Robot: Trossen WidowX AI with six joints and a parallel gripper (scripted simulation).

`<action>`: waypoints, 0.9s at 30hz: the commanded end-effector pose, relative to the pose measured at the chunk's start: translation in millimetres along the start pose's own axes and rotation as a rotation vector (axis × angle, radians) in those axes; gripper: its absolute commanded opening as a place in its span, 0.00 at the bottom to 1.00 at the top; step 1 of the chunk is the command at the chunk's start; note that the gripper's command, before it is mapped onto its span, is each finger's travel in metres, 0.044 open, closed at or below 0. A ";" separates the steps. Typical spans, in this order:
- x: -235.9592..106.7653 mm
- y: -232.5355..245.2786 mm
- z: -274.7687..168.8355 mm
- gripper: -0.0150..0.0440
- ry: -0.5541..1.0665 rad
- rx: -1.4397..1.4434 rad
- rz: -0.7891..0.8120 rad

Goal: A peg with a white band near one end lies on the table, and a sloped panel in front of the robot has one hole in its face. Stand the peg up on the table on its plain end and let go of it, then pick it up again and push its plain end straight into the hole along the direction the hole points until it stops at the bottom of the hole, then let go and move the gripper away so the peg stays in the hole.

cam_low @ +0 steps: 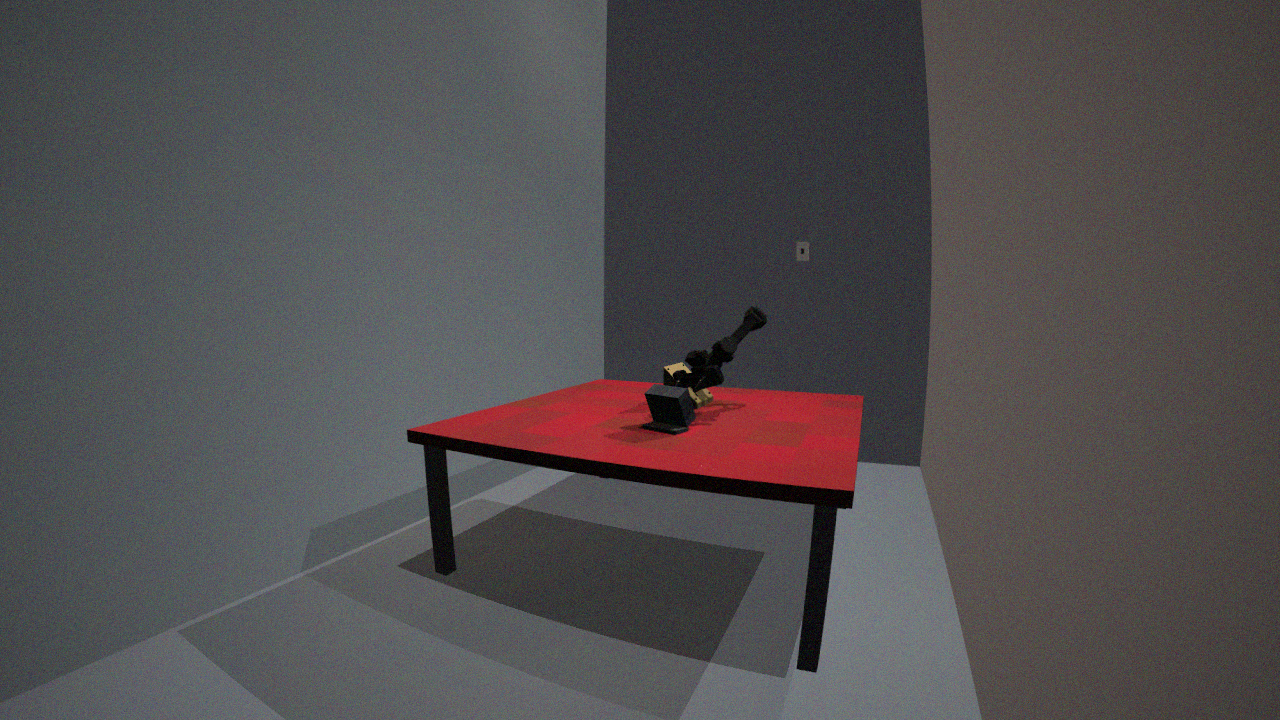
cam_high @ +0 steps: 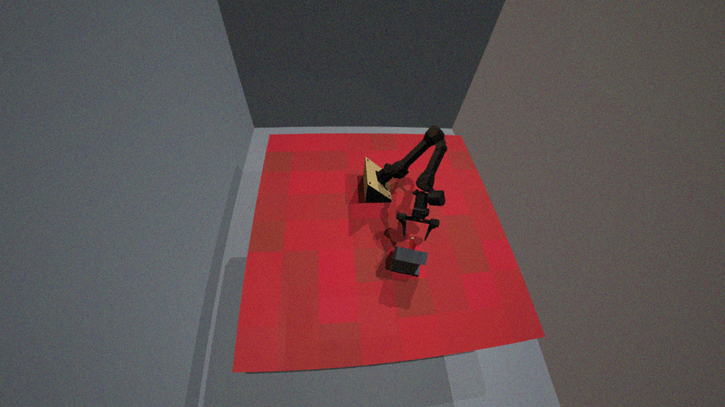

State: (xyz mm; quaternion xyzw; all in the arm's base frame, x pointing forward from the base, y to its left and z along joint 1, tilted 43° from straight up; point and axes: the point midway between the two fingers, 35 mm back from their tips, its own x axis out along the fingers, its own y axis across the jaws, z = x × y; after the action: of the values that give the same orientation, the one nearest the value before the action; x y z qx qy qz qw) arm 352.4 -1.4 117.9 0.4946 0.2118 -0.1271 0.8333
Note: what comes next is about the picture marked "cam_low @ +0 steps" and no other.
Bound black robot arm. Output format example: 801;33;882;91
685;306;768;369

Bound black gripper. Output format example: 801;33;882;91
673;360;724;391

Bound grey flat panel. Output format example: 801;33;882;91
643;384;698;436

